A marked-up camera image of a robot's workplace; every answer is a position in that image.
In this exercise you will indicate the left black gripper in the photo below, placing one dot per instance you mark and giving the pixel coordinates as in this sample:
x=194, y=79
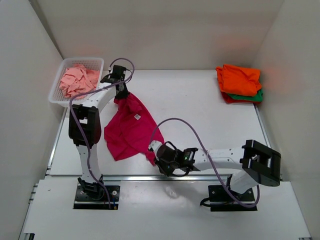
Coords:
x=123, y=95

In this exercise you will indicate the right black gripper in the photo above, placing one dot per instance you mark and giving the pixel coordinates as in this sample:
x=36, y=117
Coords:
x=159, y=161

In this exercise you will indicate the magenta t shirt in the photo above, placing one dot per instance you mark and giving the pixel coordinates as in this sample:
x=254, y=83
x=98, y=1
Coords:
x=130, y=130

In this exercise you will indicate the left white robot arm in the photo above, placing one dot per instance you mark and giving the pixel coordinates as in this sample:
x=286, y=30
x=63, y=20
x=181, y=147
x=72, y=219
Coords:
x=85, y=128

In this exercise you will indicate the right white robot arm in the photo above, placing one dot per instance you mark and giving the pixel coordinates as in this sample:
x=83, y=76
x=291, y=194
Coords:
x=255, y=163

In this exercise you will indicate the white plastic basket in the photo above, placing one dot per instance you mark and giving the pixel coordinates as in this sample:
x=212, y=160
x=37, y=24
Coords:
x=93, y=63

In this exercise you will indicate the pink t shirt in basket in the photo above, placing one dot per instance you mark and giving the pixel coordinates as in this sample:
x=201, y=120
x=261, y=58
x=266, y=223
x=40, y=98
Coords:
x=77, y=80

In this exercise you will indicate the red folded t shirt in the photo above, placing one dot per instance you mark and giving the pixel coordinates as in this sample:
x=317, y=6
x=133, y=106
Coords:
x=229, y=100

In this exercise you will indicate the orange folded t shirt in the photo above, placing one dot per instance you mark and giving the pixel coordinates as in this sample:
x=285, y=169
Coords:
x=238, y=80

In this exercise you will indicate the green folded t shirt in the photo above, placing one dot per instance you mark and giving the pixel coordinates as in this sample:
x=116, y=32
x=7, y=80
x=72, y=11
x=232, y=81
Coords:
x=258, y=98

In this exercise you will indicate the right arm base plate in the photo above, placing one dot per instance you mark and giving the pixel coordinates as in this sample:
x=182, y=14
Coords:
x=219, y=201

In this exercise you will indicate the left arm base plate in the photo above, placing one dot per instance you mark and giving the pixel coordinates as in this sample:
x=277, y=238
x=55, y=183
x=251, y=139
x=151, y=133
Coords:
x=84, y=201

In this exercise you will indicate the aluminium table rail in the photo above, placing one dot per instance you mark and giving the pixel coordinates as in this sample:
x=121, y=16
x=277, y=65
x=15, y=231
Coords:
x=118, y=178

